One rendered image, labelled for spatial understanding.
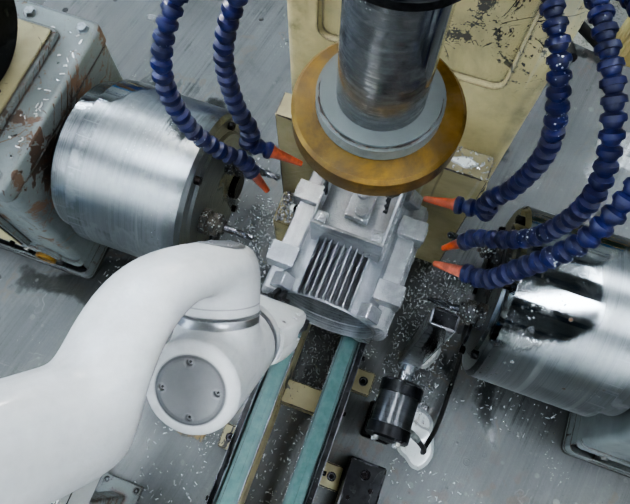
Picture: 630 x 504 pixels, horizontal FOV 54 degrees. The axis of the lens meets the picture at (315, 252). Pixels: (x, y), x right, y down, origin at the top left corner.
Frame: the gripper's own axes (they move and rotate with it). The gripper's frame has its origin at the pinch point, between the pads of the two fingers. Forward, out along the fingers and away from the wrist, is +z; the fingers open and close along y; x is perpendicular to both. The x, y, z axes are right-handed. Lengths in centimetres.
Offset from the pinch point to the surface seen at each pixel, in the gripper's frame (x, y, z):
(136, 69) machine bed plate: 23, -49, 46
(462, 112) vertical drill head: 29.1, 14.1, -11.9
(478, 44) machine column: 39.0, 13.8, 4.9
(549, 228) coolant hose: 20.8, 26.6, -10.8
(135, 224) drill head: 3.8, -21.2, -0.5
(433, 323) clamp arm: 7.9, 18.5, -14.3
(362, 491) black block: -26.9, 19.9, 10.7
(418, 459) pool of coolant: -23.0, 27.5, 19.6
